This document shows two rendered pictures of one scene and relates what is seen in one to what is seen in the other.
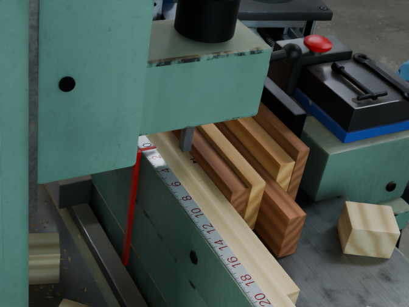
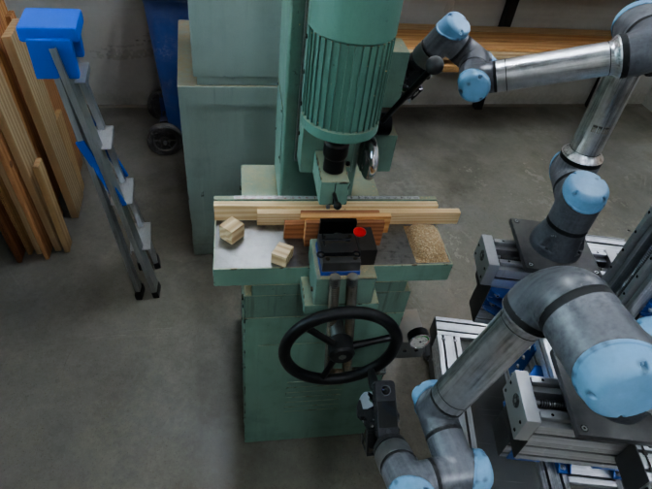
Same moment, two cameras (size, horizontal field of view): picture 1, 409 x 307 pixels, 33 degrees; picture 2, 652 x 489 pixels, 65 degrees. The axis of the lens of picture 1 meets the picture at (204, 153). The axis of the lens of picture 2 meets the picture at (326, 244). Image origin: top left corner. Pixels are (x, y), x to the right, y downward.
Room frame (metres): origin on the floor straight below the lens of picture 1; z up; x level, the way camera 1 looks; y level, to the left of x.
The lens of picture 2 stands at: (0.92, -0.94, 1.79)
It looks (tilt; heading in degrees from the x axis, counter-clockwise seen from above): 43 degrees down; 112
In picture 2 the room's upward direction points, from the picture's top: 8 degrees clockwise
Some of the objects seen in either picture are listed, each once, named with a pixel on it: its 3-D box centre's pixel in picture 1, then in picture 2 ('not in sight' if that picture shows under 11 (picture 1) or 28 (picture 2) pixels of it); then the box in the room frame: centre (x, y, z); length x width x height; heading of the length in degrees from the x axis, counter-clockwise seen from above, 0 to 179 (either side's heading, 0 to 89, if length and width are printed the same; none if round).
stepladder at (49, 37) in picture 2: not in sight; (106, 176); (-0.43, 0.13, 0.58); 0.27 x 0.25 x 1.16; 41
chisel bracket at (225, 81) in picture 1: (174, 79); (330, 179); (0.52, 0.04, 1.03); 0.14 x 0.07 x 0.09; 125
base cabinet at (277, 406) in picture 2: not in sight; (305, 315); (0.46, 0.12, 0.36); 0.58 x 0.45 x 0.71; 125
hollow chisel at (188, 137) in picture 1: (188, 127); not in sight; (0.53, 0.02, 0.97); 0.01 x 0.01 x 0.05; 35
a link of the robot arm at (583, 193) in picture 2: not in sight; (578, 200); (1.11, 0.41, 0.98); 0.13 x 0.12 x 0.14; 105
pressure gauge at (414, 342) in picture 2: not in sight; (417, 339); (0.86, -0.01, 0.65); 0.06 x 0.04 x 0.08; 35
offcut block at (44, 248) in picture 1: (43, 258); not in sight; (0.48, 0.14, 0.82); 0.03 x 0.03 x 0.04; 18
